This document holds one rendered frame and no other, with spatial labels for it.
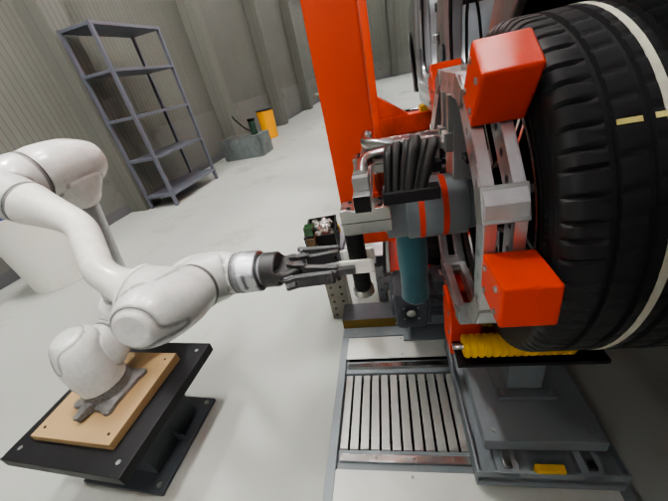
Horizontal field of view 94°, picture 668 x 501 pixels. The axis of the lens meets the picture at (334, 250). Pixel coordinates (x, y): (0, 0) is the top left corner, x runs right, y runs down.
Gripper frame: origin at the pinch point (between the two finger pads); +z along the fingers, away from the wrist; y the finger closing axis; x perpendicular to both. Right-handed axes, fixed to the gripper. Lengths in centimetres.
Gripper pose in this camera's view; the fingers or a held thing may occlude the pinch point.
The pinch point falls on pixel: (357, 260)
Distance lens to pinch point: 63.3
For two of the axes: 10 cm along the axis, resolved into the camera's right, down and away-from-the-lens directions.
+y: -1.2, 5.2, -8.5
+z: 9.7, -1.1, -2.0
